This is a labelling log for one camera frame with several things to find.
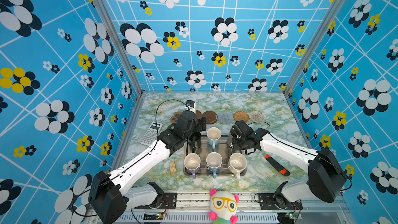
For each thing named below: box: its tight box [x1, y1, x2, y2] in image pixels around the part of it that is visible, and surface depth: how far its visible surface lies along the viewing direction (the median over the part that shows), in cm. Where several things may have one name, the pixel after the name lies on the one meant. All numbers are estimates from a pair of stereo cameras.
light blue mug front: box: [205, 151, 223, 179], surface depth 80 cm
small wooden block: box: [169, 161, 177, 174], surface depth 85 cm
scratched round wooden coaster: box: [202, 110, 219, 125], surface depth 106 cm
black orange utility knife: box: [264, 154, 291, 177], surface depth 83 cm
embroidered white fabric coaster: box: [248, 110, 265, 123], surface depth 107 cm
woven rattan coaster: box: [233, 110, 250, 123], surface depth 107 cm
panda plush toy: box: [208, 188, 240, 224], surface depth 68 cm
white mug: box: [228, 152, 248, 180], surface depth 81 cm
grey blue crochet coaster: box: [217, 110, 234, 125], surface depth 107 cm
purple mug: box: [183, 152, 202, 180], surface depth 82 cm
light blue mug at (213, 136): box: [206, 127, 222, 149], surface depth 89 cm
